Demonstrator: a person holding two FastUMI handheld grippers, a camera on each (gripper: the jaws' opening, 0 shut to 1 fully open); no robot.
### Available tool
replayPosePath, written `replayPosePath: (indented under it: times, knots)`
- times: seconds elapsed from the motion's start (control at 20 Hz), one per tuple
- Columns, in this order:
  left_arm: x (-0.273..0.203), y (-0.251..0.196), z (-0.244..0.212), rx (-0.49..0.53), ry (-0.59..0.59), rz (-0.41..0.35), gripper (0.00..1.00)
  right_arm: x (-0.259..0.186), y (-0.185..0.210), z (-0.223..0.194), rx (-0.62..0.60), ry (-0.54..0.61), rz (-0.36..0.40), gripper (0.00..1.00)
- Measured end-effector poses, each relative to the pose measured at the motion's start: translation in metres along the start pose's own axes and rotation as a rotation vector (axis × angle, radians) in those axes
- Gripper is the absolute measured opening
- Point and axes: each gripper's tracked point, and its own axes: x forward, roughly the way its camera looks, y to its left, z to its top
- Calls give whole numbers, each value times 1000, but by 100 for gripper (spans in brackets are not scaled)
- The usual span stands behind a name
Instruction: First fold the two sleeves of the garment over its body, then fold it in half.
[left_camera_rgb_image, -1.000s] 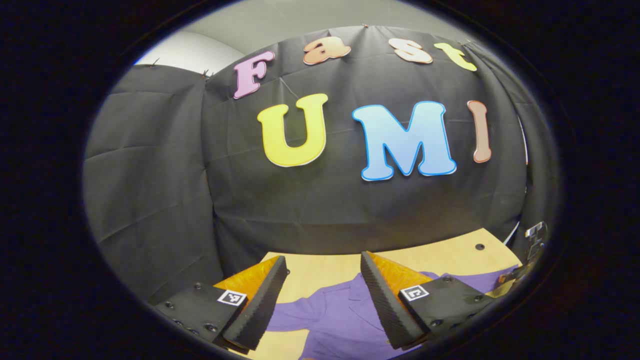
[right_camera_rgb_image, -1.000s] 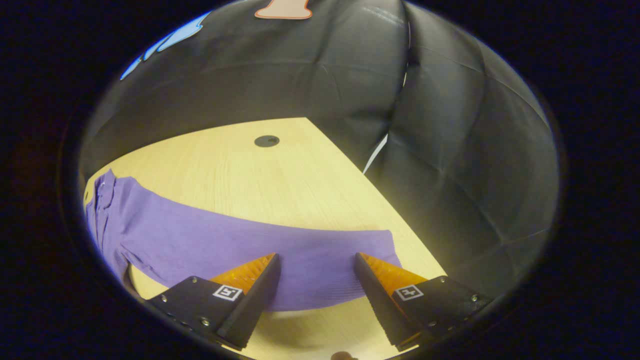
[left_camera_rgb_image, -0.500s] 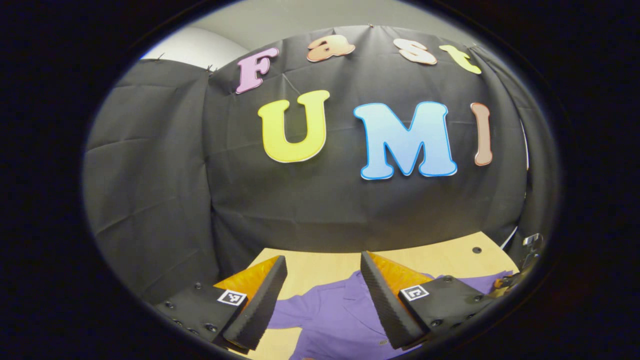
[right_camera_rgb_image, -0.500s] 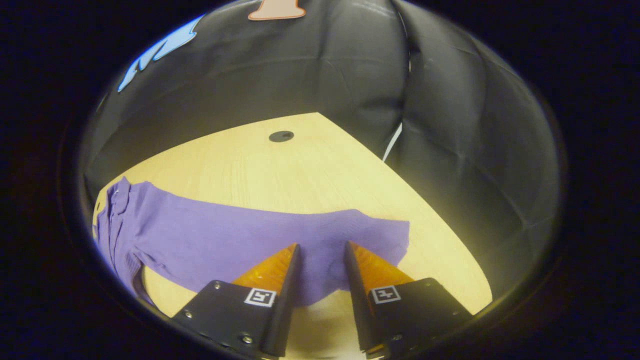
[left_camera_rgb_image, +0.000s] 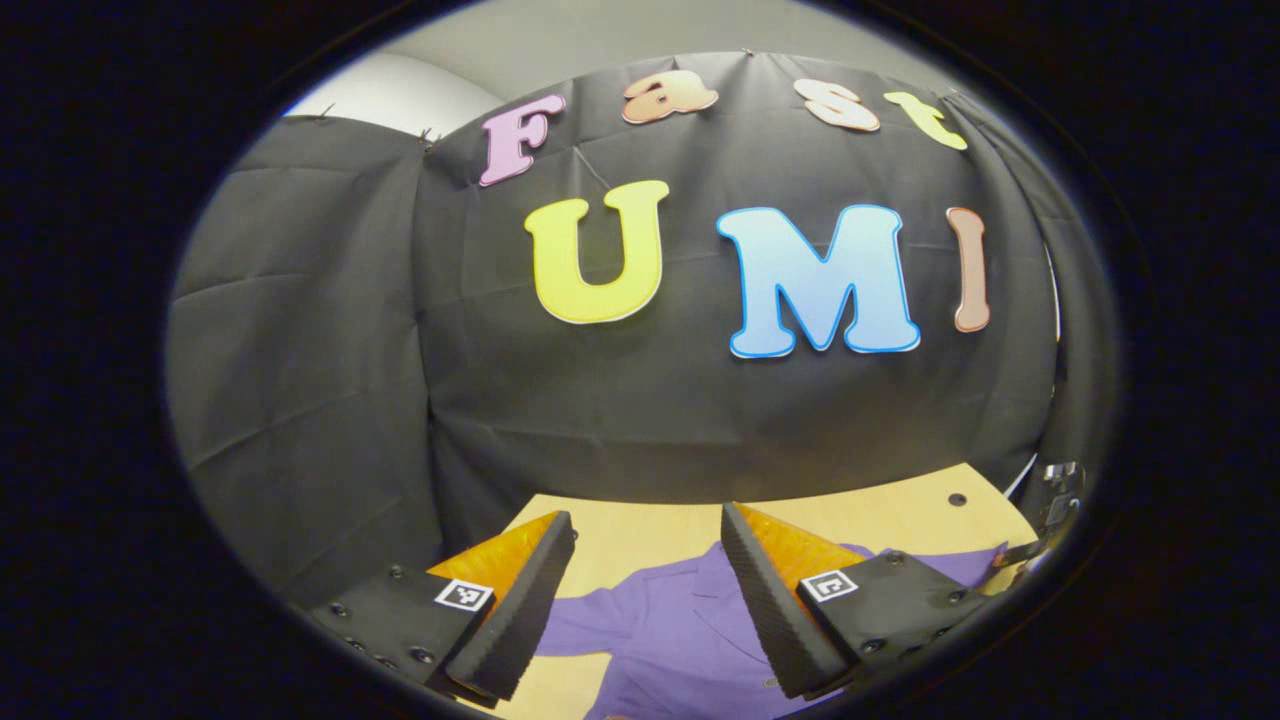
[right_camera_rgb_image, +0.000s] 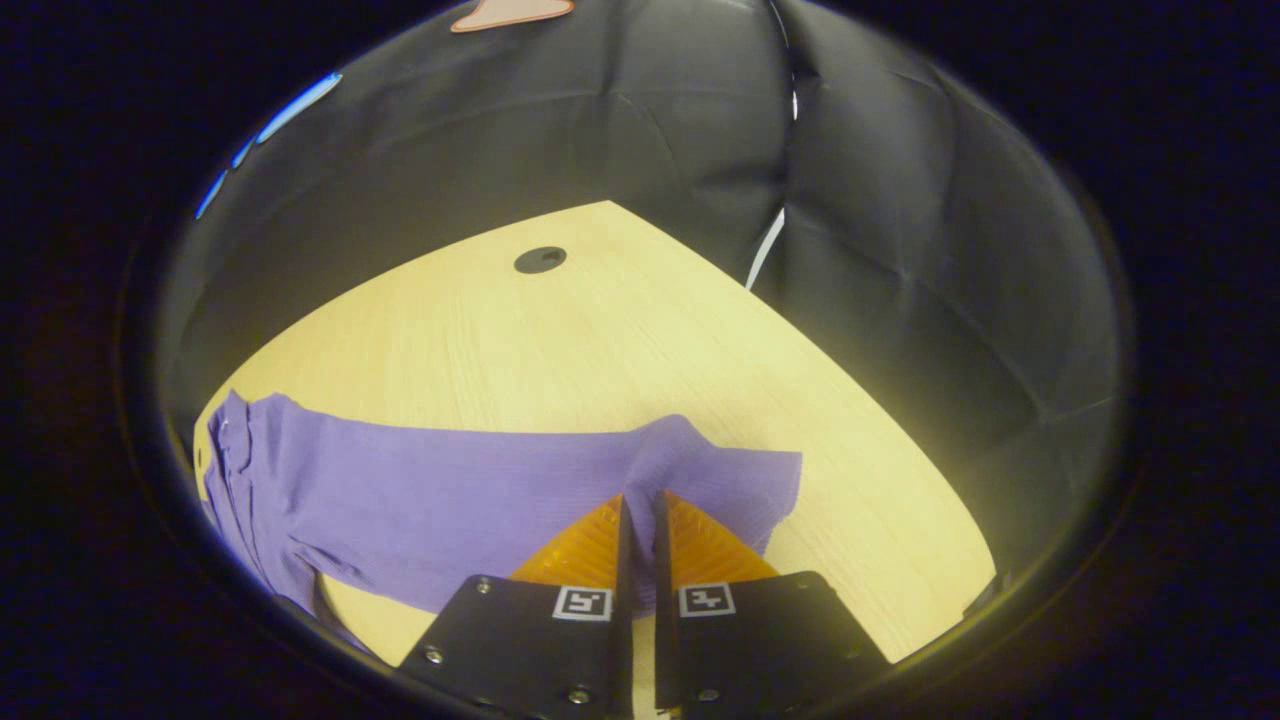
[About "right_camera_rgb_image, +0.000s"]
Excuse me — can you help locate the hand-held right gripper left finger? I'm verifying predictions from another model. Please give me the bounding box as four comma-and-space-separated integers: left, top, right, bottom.
398, 495, 635, 720

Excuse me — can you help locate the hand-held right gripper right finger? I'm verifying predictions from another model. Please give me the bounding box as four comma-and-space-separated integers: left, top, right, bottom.
652, 490, 891, 720

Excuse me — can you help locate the purple button-up shirt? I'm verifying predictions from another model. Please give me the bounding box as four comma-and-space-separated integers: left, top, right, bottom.
200, 390, 804, 651

